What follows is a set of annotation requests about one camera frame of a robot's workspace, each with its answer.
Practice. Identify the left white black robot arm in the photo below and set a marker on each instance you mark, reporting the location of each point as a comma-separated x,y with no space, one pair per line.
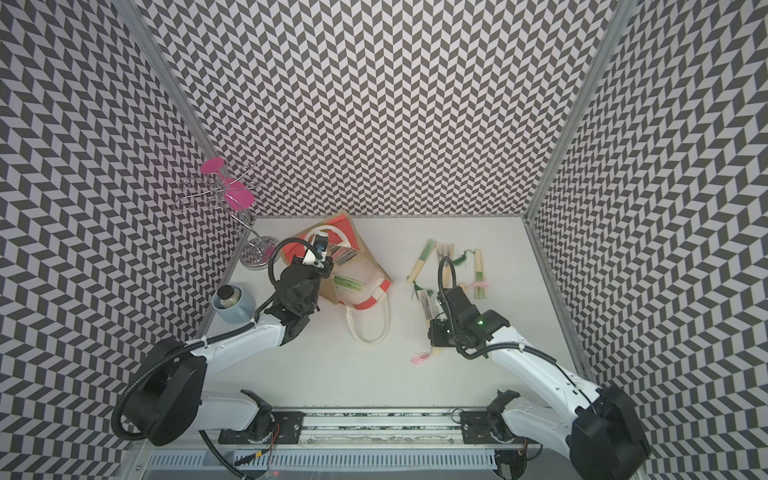
167,395

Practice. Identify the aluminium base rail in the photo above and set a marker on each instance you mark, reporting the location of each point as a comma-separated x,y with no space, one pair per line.
353,441

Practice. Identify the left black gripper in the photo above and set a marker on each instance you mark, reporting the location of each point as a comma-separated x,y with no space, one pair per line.
327,269

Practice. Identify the burlap red striped tote bag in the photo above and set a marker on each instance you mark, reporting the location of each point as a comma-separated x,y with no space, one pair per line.
341,231

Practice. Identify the green folding fan in bag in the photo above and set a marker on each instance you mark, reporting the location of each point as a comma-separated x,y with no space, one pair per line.
349,284

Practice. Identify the light blue mug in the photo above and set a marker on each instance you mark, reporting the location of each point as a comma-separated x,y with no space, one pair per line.
233,304

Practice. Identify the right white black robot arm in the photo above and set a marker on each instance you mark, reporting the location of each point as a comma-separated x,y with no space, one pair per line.
597,428

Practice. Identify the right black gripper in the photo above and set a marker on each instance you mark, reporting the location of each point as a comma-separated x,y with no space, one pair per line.
436,335

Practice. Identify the chrome stand with pink cups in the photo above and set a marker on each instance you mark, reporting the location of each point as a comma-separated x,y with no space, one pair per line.
218,189

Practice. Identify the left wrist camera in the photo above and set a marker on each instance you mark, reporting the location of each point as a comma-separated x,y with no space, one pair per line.
316,254

